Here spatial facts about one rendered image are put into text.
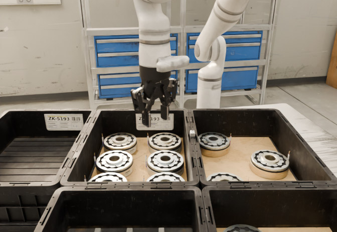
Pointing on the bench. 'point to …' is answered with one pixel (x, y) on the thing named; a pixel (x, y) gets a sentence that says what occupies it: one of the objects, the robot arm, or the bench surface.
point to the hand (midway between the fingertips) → (155, 117)
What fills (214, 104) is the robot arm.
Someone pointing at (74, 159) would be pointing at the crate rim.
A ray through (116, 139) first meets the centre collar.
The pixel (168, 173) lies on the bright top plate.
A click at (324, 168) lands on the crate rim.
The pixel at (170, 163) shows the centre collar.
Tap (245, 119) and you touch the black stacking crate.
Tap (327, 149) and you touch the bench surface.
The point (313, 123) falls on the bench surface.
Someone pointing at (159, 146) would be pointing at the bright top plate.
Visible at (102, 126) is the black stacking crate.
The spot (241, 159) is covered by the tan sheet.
